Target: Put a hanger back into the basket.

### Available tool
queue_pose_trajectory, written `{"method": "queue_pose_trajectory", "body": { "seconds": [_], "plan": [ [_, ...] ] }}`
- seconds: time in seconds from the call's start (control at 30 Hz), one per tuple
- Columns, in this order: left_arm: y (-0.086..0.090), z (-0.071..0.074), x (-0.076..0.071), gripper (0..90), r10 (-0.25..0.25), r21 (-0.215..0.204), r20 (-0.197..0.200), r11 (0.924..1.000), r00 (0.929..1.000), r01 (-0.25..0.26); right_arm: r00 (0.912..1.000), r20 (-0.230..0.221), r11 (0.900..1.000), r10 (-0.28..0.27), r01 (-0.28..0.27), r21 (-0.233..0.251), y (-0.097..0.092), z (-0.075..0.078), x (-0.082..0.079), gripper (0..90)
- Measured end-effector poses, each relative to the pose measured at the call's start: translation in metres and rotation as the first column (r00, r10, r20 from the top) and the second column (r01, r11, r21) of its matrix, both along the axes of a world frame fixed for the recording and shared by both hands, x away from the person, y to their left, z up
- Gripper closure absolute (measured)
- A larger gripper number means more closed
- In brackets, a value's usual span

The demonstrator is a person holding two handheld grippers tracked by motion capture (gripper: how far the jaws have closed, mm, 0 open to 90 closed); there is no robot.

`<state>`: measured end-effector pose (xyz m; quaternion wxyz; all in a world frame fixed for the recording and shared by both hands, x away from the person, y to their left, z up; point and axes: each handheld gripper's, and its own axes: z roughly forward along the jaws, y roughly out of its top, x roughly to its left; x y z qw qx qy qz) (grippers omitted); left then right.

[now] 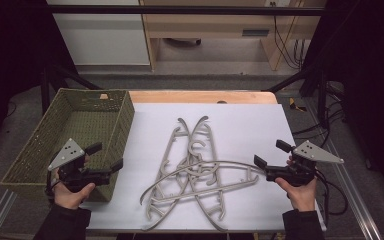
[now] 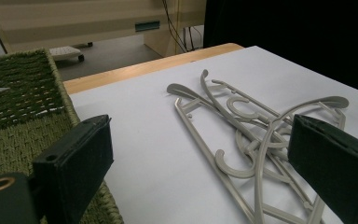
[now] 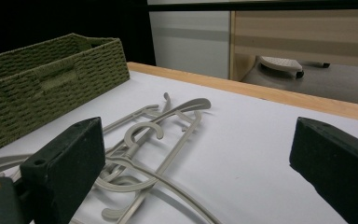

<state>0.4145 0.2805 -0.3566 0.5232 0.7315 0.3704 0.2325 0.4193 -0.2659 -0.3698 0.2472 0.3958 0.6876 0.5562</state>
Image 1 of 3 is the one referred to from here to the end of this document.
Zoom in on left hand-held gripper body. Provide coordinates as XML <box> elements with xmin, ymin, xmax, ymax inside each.
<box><xmin>47</xmin><ymin>138</ymin><xmax>113</xmax><ymax>194</ymax></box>

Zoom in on black horizontal metal bar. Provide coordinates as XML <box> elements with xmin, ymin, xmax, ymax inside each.
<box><xmin>50</xmin><ymin>4</ymin><xmax>326</xmax><ymax>17</ymax></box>

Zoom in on person's left hand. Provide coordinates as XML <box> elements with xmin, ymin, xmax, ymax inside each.
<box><xmin>52</xmin><ymin>155</ymin><xmax>96</xmax><ymax>211</ymax></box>

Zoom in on black metal stand leg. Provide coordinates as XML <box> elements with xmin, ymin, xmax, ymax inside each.
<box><xmin>265</xmin><ymin>65</ymin><xmax>330</xmax><ymax>128</ymax></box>
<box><xmin>40</xmin><ymin>64</ymin><xmax>102</xmax><ymax>115</ymax></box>

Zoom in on olive green woven basket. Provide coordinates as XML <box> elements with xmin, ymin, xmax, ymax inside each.
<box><xmin>0</xmin><ymin>87</ymin><xmax>136</xmax><ymax>203</ymax></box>

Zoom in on white cabinet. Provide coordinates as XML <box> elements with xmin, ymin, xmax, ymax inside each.
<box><xmin>45</xmin><ymin>0</ymin><xmax>151</xmax><ymax>67</ymax></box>

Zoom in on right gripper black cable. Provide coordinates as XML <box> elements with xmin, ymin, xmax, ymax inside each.
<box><xmin>314</xmin><ymin>169</ymin><xmax>331</xmax><ymax>231</ymax></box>

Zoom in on bundle of black floor cables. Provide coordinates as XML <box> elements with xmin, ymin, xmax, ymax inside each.
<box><xmin>292</xmin><ymin>81</ymin><xmax>348</xmax><ymax>148</ymax></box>

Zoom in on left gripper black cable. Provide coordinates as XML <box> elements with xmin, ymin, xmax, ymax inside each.
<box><xmin>45</xmin><ymin>178</ymin><xmax>62</xmax><ymax>204</ymax></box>

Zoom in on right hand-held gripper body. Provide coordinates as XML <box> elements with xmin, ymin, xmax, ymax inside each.
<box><xmin>264</xmin><ymin>139</ymin><xmax>345</xmax><ymax>188</ymax></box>

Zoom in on black floor cable loop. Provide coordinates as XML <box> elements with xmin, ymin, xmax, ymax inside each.
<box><xmin>326</xmin><ymin>179</ymin><xmax>350</xmax><ymax>216</ymax></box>

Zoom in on person's right hand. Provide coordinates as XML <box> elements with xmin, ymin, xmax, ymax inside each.
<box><xmin>274</xmin><ymin>156</ymin><xmax>319</xmax><ymax>213</ymax></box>

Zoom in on yellow and black tool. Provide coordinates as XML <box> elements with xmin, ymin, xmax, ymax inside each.
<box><xmin>287</xmin><ymin>97</ymin><xmax>308</xmax><ymax>113</ymax></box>

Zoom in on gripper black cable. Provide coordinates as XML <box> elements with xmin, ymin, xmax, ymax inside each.
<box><xmin>45</xmin><ymin>178</ymin><xmax>62</xmax><ymax>204</ymax></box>
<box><xmin>314</xmin><ymin>169</ymin><xmax>331</xmax><ymax>231</ymax></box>

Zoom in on dark curtain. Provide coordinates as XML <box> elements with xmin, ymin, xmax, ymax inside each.
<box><xmin>0</xmin><ymin>0</ymin><xmax>78</xmax><ymax>163</ymax></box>
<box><xmin>299</xmin><ymin>0</ymin><xmax>384</xmax><ymax>206</ymax></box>

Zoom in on hanging black cables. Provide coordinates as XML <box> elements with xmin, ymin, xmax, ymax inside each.
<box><xmin>269</xmin><ymin>1</ymin><xmax>307</xmax><ymax>71</ymax></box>

